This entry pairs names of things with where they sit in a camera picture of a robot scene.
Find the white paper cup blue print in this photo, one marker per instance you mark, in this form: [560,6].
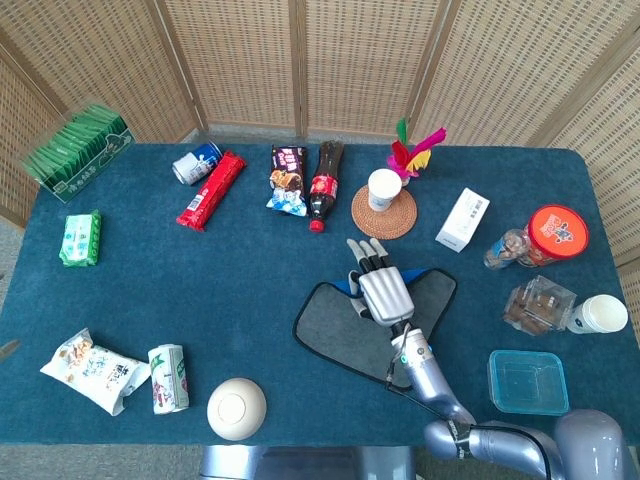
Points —
[602,314]

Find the clear plastic box with snacks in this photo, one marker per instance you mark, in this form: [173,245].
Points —
[535,305]

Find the blue plastic food container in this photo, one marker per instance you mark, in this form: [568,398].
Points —
[529,382]

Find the round woven rattan coaster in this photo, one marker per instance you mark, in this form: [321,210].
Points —
[397,220]

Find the beige upturned bowl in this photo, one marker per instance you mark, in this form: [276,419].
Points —
[236,408]

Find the white cardboard box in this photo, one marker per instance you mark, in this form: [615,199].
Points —
[462,220]

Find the bamboo folding screen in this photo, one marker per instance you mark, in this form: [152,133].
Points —
[240,60]

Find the red biscuit pack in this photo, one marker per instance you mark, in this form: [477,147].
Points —
[212,191]

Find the grey cleaning cloth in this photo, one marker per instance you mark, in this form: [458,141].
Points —
[340,325]

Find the tub with orange lid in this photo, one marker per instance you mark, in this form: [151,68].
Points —
[556,232]

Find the blue table cloth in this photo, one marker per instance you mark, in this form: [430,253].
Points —
[200,285]

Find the blue and white drink can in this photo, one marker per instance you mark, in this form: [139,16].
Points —
[196,162]

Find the clear jar with blue label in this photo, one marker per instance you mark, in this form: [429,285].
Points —
[502,250]

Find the paper cup with blue flower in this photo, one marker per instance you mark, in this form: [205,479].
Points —
[384,190]

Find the cola bottle with red cap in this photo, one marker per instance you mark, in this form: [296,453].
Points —
[324,187]

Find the dark chocolate snack bag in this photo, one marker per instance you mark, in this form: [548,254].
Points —
[286,182]

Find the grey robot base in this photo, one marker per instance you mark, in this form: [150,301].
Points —
[305,464]

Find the green tea bag box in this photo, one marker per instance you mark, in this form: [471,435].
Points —
[80,152]

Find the colourful feather shuttlecock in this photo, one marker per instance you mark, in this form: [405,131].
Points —
[411,155]

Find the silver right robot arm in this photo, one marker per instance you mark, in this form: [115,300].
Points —
[430,380]

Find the white snack bag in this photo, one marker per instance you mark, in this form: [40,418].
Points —
[95,372]

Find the green tissue pack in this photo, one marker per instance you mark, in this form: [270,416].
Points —
[80,239]

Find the green and white food can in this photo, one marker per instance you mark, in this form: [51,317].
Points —
[169,379]

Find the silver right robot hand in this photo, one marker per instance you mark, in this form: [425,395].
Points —
[385,295]

